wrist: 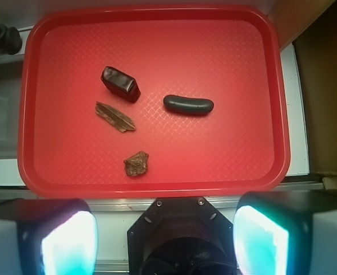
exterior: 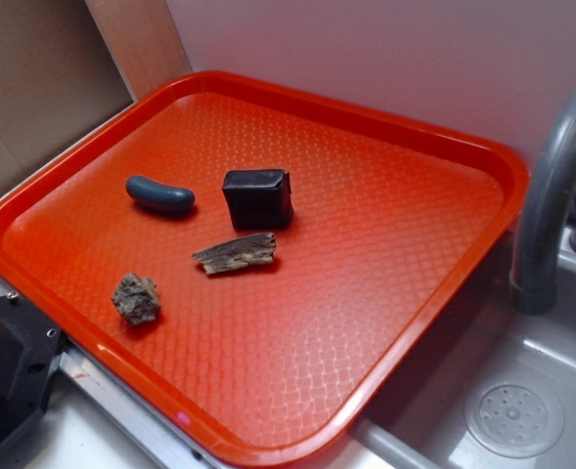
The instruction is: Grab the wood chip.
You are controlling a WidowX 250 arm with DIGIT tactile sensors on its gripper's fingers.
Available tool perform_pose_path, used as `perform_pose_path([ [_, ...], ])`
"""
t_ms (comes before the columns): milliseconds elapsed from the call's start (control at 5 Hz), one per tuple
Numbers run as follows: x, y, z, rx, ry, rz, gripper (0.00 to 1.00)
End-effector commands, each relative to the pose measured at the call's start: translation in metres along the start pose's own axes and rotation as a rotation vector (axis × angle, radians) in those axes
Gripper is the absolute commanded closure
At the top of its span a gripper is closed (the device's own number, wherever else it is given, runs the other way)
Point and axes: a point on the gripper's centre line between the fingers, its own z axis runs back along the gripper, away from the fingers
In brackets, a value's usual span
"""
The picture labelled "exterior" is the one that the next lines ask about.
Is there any round sink drain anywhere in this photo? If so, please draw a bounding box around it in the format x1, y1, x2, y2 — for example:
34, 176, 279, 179
464, 373, 564, 459

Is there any grey toy sink basin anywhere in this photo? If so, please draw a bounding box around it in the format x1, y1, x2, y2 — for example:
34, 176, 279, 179
350, 222, 576, 469

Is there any grey bean-shaped object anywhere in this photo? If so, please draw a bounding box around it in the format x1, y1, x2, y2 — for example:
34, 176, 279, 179
125, 175, 196, 215

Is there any brown chunky rock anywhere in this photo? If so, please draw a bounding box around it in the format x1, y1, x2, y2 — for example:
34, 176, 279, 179
111, 273, 161, 327

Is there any brown cardboard panel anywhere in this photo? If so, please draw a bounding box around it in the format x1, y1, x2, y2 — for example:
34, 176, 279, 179
0, 1, 131, 197

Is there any black cube block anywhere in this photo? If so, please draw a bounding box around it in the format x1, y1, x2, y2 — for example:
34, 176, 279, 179
222, 169, 294, 230

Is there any orange plastic tray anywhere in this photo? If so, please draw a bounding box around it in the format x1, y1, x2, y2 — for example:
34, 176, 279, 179
0, 72, 529, 467

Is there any grey curved faucet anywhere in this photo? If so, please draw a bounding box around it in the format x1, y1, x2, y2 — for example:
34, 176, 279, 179
510, 91, 576, 315

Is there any long brown wood chip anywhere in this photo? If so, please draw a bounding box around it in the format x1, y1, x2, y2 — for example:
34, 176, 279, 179
192, 233, 277, 276

